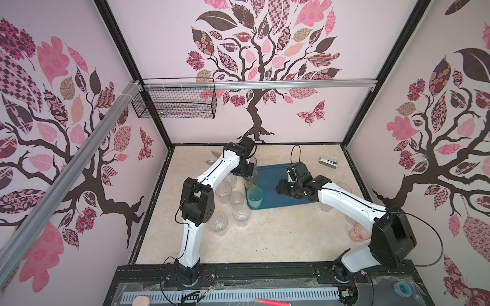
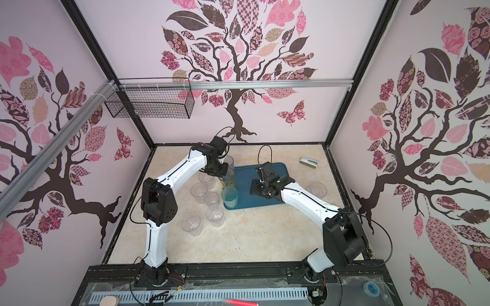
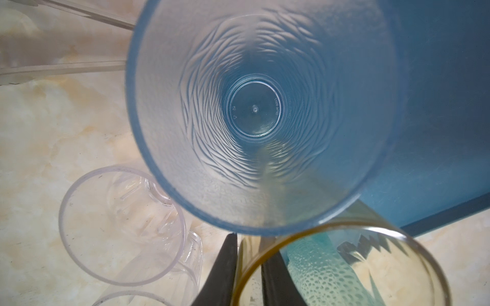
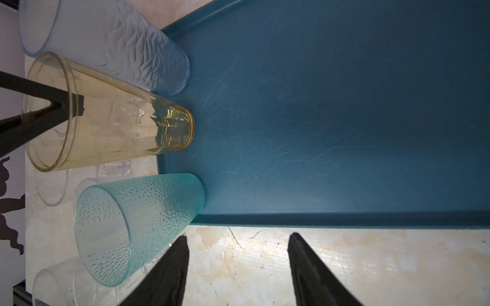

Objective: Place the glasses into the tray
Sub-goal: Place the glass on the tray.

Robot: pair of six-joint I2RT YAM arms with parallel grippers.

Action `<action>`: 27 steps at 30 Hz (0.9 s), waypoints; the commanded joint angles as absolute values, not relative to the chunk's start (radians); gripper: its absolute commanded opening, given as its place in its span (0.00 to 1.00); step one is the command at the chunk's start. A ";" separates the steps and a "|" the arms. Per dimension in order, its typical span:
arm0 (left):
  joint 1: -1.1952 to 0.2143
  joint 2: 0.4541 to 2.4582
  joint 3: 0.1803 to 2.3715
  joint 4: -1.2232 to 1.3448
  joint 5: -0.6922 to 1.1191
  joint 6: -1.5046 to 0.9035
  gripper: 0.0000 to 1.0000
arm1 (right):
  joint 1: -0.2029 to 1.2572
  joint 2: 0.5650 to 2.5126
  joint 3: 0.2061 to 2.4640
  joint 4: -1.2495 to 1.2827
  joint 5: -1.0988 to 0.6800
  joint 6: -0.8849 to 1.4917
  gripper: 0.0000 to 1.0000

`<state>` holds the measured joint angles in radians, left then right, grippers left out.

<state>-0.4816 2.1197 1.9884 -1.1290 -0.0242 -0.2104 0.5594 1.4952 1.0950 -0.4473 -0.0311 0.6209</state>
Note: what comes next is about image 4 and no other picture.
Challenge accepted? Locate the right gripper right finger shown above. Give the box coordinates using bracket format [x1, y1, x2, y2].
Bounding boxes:
[288, 233, 361, 305]

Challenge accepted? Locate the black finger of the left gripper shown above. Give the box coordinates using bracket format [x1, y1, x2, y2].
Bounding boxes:
[1, 71, 84, 157]

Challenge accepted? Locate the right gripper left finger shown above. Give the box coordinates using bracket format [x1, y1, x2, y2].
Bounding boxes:
[121, 235, 190, 305]

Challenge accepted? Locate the teal dotted plastic cup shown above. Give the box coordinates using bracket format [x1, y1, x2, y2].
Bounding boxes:
[74, 173, 205, 288]

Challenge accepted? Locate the yellow transparent cup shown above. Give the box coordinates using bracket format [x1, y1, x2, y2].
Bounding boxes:
[26, 52, 195, 172]

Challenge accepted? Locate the tall frosted blue cup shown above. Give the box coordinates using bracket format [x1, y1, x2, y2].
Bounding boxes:
[19, 0, 190, 95]

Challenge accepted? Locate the teal plastic tray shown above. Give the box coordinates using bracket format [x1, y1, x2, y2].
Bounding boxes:
[158, 1, 489, 229]

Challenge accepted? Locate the clear dotted glass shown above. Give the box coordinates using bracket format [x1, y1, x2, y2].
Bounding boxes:
[34, 170, 68, 207]

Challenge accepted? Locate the clear ribbed short glass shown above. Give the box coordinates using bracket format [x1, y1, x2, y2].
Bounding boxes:
[32, 245, 170, 305]

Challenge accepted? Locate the clear faceted glass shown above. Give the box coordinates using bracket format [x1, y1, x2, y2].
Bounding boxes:
[96, 161, 130, 177]

